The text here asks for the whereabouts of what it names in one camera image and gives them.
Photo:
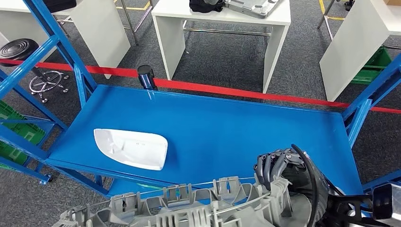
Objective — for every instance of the black bag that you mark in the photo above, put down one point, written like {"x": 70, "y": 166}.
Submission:
{"x": 203, "y": 6}

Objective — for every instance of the grey stamped metal plate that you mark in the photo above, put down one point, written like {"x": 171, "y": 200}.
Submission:
{"x": 250, "y": 7}

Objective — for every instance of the white plastic mirror cover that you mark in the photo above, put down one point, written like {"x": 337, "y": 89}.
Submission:
{"x": 131, "y": 150}

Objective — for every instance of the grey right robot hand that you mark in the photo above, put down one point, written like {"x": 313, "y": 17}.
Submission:
{"x": 278, "y": 166}

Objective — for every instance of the black round stool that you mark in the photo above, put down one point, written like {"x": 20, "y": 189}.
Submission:
{"x": 17, "y": 49}

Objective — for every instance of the red barrier belt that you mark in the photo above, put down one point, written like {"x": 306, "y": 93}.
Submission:
{"x": 219, "y": 91}

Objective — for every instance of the green plastic crate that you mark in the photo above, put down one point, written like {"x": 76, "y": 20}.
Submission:
{"x": 372, "y": 72}
{"x": 25, "y": 133}

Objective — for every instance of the yellow floor tape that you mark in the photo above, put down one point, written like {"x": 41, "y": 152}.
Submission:
{"x": 322, "y": 9}

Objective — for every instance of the brown cardboard box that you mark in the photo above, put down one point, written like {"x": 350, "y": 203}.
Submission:
{"x": 394, "y": 2}

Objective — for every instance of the blue metal shelf rack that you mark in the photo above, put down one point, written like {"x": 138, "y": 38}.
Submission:
{"x": 219, "y": 131}

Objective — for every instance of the black barrier post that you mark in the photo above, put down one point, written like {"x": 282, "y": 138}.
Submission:
{"x": 146, "y": 78}

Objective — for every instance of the white table with black item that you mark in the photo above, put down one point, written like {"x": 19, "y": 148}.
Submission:
{"x": 100, "y": 37}

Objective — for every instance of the person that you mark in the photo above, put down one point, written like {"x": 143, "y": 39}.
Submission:
{"x": 349, "y": 4}

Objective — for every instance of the silver plastic wheel cover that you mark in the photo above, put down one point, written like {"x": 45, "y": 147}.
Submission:
{"x": 188, "y": 210}

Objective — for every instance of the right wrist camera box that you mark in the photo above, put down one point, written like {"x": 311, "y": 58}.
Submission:
{"x": 382, "y": 200}

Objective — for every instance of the black case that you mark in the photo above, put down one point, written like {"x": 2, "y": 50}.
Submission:
{"x": 59, "y": 5}

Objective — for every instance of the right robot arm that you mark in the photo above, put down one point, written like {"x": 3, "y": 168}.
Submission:
{"x": 338, "y": 203}

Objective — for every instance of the steel table frame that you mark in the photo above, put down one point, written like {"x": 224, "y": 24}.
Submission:
{"x": 127, "y": 25}
{"x": 327, "y": 25}

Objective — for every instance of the small white table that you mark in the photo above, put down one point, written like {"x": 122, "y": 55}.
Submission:
{"x": 178, "y": 15}

